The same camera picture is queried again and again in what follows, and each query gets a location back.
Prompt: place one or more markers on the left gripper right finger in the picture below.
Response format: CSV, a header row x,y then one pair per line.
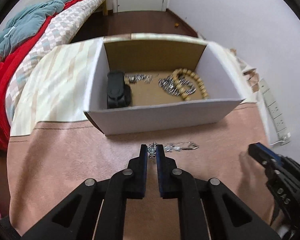
x,y
169,184

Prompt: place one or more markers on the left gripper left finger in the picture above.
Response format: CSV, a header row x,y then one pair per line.
x,y
136,182

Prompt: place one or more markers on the black watch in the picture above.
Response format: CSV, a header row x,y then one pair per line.
x,y
119,93

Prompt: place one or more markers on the white power strip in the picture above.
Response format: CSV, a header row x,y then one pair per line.
x,y
283,135

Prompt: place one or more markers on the white cardboard box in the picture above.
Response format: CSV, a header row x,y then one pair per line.
x,y
174,84

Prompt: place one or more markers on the pink and striped table cloth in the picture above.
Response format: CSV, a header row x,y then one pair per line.
x,y
53,147

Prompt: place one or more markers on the brown checkered fabric bag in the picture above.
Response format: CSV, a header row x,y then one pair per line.
x,y
248,72

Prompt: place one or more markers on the red blanket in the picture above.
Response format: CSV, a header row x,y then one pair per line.
x,y
8,67

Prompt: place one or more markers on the checkered bed sheet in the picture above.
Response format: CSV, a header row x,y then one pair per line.
x,y
61,30

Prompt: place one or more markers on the teal blanket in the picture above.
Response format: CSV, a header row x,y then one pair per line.
x,y
26,23

